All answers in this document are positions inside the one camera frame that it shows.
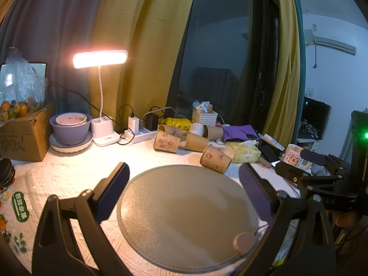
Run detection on right yellow curtain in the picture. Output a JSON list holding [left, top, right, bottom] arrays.
[[263, 0, 300, 145]]

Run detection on round grey warming pad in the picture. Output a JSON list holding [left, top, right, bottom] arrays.
[[117, 164, 258, 273]]

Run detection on white charger plug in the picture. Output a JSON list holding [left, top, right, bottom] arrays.
[[128, 117, 140, 135]]

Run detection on white plate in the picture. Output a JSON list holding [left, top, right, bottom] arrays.
[[49, 131, 92, 153]]

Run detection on purple cloth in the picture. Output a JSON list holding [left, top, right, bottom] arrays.
[[222, 125, 260, 142]]

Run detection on black wallet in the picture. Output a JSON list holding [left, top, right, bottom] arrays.
[[258, 143, 281, 163]]

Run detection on white desk lamp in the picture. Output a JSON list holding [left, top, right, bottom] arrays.
[[72, 49, 129, 147]]

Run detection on yellow tissue pack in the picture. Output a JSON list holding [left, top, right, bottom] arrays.
[[224, 140, 261, 164]]

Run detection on plain brown paper cup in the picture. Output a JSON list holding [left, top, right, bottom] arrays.
[[185, 133, 209, 152]]

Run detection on black dish stack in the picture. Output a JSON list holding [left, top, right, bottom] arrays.
[[0, 158, 16, 187]]

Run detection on white bowl inside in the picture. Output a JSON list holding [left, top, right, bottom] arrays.
[[55, 112, 87, 127]]

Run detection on white air conditioner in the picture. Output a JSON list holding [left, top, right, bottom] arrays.
[[310, 27, 357, 55]]

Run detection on rear brown paper cup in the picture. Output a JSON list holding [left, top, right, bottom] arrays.
[[158, 124, 188, 139]]

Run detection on cardboard box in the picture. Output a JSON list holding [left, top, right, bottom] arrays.
[[0, 102, 55, 162]]

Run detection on yellow curtain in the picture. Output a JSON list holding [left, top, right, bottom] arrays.
[[263, 0, 300, 145], [89, 0, 193, 130]]

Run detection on plastic bag of oranges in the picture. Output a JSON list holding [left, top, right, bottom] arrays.
[[1, 47, 47, 125]]

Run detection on lying paper cup with drawings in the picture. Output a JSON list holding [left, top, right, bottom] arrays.
[[153, 130, 180, 153]]

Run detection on yellow cloth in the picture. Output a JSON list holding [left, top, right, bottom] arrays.
[[161, 117, 192, 131]]

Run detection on white cartoon mug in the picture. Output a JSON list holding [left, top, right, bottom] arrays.
[[282, 144, 312, 171]]

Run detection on white toilet paper roll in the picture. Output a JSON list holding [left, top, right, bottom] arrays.
[[189, 123, 204, 136]]

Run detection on pink pad controller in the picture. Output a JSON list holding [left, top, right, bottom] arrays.
[[233, 232, 258, 255]]

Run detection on white plastic basket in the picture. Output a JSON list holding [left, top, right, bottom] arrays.
[[192, 109, 218, 127]]

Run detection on right brown paper cup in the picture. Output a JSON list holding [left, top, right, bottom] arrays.
[[203, 125, 223, 141]]

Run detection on tablet screen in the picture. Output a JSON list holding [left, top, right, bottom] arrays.
[[1, 61, 48, 79]]

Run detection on grey blue curtain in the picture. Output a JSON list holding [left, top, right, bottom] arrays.
[[1, 0, 101, 113]]

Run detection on black monitor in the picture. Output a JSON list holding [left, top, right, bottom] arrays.
[[297, 97, 331, 140]]

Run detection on white power strip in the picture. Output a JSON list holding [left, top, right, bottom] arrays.
[[123, 128, 156, 144]]

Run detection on black power adapter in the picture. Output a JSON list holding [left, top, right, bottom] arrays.
[[145, 113, 159, 131]]

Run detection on paper cup with pink drawings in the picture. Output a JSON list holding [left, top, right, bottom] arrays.
[[200, 145, 232, 174]]

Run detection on white cream tube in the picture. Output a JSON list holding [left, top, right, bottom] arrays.
[[258, 133, 285, 151]]

